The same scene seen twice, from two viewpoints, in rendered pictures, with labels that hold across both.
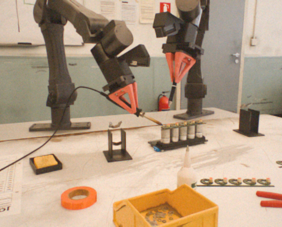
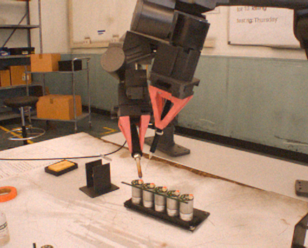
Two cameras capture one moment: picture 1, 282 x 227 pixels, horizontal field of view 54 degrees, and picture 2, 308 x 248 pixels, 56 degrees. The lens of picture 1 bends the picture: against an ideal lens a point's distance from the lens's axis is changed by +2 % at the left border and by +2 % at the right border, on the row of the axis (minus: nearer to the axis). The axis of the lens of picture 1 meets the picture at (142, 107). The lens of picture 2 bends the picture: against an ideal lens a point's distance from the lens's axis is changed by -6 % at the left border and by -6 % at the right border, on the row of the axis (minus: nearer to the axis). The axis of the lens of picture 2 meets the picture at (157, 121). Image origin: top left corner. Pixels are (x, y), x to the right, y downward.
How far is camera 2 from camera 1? 77 cm
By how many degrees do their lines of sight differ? 63
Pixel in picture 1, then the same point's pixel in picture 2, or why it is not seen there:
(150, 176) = (52, 215)
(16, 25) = not seen: outside the picture
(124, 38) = (110, 62)
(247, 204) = not seen: outside the picture
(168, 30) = (130, 55)
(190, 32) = (162, 56)
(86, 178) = (41, 189)
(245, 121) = (296, 239)
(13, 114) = (293, 122)
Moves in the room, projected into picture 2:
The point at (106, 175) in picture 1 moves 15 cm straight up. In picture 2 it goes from (49, 195) to (42, 131)
